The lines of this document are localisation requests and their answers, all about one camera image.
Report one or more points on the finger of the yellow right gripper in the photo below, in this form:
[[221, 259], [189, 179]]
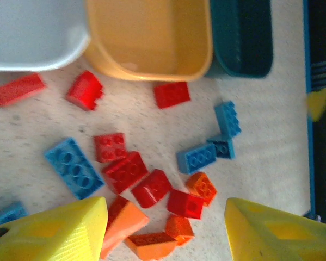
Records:
[[319, 104]]

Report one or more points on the white plastic container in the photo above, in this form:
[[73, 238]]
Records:
[[29, 32]]

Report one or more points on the red curved lego brick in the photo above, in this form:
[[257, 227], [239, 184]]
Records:
[[152, 188], [83, 91]]

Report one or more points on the long orange sloped lego brick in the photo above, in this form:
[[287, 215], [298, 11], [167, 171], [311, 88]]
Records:
[[124, 225]]

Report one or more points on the yellow plastic container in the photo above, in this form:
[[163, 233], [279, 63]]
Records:
[[152, 35]]

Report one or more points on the light blue lego brick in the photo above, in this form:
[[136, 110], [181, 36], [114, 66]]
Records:
[[228, 118], [5, 216]]

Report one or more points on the small dark blue lego brick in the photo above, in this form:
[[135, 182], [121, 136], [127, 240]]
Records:
[[222, 148]]

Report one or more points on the large blue two-by-four lego brick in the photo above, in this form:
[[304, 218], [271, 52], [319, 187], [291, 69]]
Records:
[[74, 168]]

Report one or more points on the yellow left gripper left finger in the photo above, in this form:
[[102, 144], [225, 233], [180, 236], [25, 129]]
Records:
[[56, 233]]

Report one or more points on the blue two-by-three lego brick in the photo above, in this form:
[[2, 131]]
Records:
[[196, 159]]

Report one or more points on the blue table edge strip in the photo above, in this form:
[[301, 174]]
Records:
[[309, 108]]

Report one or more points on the orange curved lego brick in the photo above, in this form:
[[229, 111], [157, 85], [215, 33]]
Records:
[[152, 246]]

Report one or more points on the small orange lego brick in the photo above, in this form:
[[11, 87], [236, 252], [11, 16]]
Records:
[[179, 228]]

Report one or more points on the orange two-by-two lego brick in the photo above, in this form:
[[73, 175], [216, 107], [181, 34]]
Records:
[[202, 188]]

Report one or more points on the red sloped lego brick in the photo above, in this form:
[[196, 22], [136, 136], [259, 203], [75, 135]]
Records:
[[171, 95]]

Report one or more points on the long red lego brick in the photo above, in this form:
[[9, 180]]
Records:
[[17, 89]]

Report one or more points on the red cube lego brick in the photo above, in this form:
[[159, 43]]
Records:
[[185, 204]]

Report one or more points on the teal plastic container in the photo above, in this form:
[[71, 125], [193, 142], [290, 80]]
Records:
[[241, 38]]

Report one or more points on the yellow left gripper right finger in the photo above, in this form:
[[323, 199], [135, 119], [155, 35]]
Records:
[[274, 236]]

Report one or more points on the red two-by-two lego brick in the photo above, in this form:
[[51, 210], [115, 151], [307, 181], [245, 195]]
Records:
[[110, 147]]

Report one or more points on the red two-by-three lego brick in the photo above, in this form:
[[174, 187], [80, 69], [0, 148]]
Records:
[[124, 172]]

